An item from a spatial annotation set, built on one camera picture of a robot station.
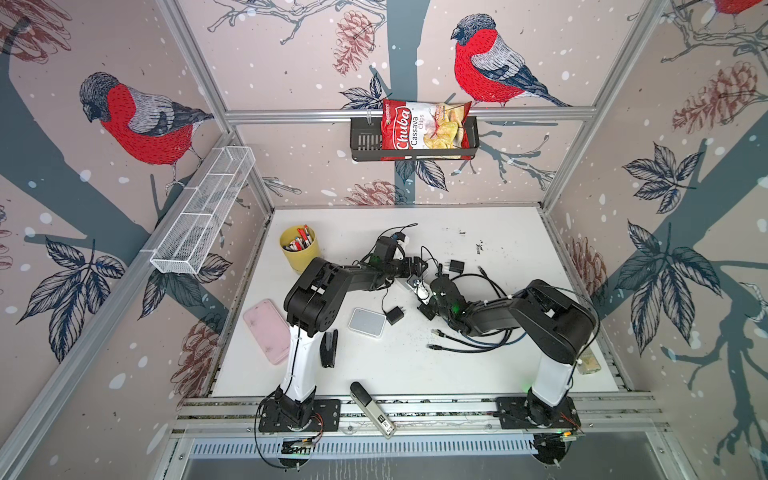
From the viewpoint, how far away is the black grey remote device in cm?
71

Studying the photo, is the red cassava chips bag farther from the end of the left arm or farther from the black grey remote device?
the black grey remote device

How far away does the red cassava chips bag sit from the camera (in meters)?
0.87

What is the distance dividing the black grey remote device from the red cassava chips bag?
26.7 inches

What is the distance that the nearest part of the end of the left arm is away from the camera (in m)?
0.83

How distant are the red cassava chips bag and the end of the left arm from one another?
29 cm

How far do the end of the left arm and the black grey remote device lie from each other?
320 millimetres
